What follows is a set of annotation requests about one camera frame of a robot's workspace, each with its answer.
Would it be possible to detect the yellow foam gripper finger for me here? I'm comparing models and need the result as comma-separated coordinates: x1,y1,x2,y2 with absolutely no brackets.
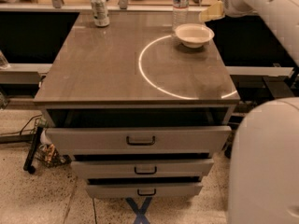
199,0,225,22

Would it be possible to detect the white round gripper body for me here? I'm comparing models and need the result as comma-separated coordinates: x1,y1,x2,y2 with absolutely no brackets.
223,0,256,18

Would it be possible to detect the white paper bowl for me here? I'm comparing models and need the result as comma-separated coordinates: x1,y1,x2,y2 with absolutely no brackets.
175,23,214,49

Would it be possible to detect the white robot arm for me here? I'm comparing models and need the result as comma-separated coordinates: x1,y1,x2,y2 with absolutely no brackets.
222,0,299,224

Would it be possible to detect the clear plastic water bottle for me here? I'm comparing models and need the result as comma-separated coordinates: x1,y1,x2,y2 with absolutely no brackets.
172,0,189,31

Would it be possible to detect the black office chair base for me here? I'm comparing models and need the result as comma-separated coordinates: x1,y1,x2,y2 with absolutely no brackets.
224,67,299,159

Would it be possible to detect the silver green soda can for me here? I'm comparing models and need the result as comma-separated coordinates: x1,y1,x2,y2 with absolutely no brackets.
90,0,110,27

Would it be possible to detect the grey drawer cabinet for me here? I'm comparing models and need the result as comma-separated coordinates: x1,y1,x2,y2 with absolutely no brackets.
35,12,239,186

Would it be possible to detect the top grey drawer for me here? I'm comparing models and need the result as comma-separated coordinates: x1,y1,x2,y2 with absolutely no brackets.
46,126,231,155

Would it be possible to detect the grey drawer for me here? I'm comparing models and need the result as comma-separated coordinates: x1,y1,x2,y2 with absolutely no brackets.
86,182,203,199
46,126,231,155
71,159,214,179

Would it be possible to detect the middle grey drawer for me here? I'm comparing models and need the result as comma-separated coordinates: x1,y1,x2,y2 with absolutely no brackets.
71,159,214,179

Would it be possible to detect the bottom grey drawer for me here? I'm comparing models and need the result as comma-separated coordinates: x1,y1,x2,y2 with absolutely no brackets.
86,182,203,199

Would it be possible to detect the blue tape cross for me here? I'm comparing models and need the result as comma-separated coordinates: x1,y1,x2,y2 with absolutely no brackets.
126,197,151,224

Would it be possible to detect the black wheeled cart leg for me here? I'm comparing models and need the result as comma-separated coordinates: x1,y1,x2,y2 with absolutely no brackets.
23,126,43,174

